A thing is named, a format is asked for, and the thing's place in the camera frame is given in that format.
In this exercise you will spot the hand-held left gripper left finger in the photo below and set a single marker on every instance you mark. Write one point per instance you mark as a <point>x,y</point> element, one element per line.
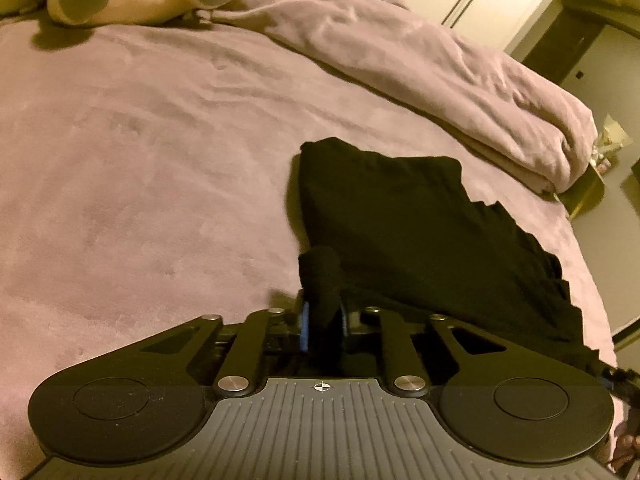
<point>303,329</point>

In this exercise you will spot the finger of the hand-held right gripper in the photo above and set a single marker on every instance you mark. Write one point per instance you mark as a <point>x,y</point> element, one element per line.
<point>617,384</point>

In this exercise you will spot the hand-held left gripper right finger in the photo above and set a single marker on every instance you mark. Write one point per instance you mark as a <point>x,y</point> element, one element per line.
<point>345,325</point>

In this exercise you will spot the black long-sleeve shirt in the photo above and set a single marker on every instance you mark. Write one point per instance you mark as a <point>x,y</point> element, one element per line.
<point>425,230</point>

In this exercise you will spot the yellow side table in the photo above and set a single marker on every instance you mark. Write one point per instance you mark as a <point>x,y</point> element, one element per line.
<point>585,192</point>

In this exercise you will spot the small pale ornament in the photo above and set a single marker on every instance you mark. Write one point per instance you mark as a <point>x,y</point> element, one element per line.
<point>611,142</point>

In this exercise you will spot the purple duvet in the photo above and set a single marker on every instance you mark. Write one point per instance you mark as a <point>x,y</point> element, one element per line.
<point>425,60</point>

